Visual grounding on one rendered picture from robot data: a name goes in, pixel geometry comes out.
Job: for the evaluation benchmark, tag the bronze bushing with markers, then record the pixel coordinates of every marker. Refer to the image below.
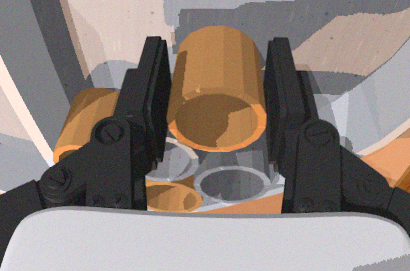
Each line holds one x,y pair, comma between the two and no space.
88,107
174,196
217,101

